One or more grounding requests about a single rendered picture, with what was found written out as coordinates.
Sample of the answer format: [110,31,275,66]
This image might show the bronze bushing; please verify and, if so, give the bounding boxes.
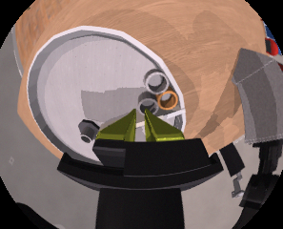
[155,86,178,110]

